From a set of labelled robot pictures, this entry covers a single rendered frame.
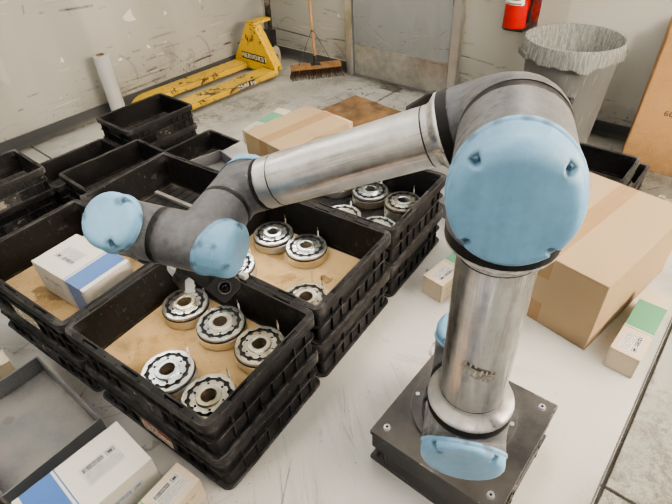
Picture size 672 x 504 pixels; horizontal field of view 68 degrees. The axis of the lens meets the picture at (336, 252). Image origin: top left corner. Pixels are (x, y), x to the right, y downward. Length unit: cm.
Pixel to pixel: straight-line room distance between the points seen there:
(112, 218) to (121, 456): 53
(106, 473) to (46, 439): 25
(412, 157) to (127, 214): 35
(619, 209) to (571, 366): 42
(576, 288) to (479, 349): 64
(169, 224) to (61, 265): 67
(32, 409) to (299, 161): 89
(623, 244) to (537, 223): 86
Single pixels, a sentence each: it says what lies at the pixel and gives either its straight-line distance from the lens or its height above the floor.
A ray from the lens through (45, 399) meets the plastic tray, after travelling 133.
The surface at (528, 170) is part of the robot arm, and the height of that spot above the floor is 143.
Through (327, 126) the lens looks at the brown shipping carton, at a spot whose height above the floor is 86.
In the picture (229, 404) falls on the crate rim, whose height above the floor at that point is 93.
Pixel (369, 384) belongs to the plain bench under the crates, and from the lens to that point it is 116.
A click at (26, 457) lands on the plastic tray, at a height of 70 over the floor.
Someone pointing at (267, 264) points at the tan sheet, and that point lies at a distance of 126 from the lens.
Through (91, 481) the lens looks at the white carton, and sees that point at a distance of 106.
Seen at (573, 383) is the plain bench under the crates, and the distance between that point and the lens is 124.
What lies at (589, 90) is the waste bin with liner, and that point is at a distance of 334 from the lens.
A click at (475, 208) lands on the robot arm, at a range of 45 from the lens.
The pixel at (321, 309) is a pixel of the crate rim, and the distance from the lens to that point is 99.
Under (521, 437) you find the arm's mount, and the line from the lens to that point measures 100.
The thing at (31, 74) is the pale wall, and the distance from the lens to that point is 432.
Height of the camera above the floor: 164
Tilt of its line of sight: 39 degrees down
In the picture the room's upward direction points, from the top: 3 degrees counter-clockwise
